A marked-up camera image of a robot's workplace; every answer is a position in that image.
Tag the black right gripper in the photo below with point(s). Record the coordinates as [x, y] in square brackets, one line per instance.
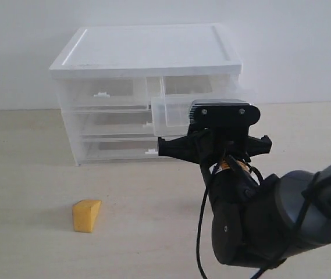
[229, 147]

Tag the yellow cheese wedge block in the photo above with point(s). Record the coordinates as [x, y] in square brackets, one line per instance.
[85, 213]

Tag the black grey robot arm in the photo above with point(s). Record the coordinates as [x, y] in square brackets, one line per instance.
[255, 219]

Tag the white plastic drawer cabinet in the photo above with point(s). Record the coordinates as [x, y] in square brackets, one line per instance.
[149, 52]

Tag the bottom wide clear drawer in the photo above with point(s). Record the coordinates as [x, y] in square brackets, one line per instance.
[109, 149]

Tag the wide clear drawer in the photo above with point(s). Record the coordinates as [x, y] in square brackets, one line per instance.
[109, 149]
[118, 123]

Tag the middle wide clear drawer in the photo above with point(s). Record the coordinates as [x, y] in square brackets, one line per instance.
[118, 123]

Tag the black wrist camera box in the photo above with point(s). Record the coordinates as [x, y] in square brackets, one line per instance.
[222, 113]

